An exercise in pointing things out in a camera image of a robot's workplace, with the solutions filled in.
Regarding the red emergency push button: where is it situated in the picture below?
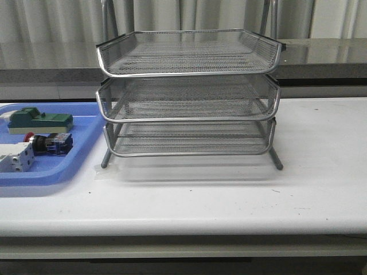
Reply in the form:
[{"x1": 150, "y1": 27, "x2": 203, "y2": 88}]
[{"x1": 23, "y1": 132, "x2": 73, "y2": 155}]

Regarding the blue plastic tray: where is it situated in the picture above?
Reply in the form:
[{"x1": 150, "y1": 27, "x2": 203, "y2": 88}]
[{"x1": 1, "y1": 102, "x2": 104, "y2": 187}]

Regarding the white circuit breaker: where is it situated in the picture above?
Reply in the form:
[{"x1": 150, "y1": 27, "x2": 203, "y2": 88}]
[{"x1": 1, "y1": 142, "x2": 35, "y2": 172}]

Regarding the grey stone counter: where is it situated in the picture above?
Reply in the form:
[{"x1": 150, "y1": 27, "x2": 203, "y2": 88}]
[{"x1": 1, "y1": 38, "x2": 366, "y2": 102}]

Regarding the silver wire rack frame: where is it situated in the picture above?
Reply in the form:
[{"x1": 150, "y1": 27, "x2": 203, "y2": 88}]
[{"x1": 101, "y1": 0, "x2": 283, "y2": 170}]

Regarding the green and beige switch block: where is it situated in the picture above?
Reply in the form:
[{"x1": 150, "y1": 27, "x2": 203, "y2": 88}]
[{"x1": 7, "y1": 107, "x2": 73, "y2": 134}]

